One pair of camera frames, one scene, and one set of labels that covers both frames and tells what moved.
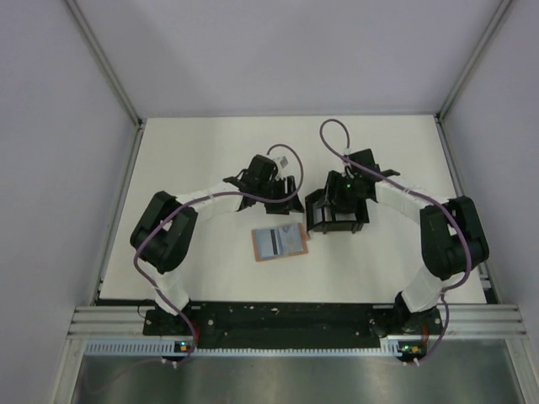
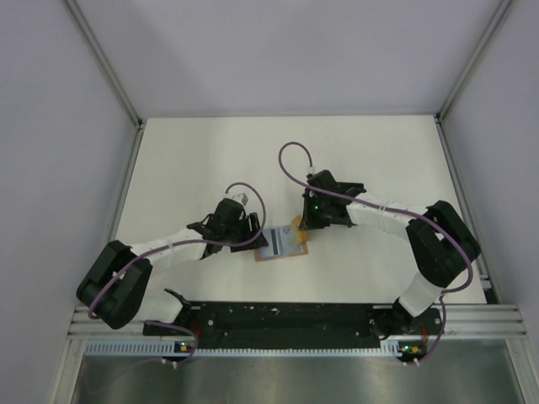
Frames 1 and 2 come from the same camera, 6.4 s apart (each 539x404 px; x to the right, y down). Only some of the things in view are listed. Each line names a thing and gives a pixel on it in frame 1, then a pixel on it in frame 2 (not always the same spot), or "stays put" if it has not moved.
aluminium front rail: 503,320 stays put
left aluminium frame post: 105,64 stays put
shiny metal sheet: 454,372 stays put
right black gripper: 334,183 -> 308,221
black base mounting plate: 292,325 stays put
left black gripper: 292,204 -> 254,224
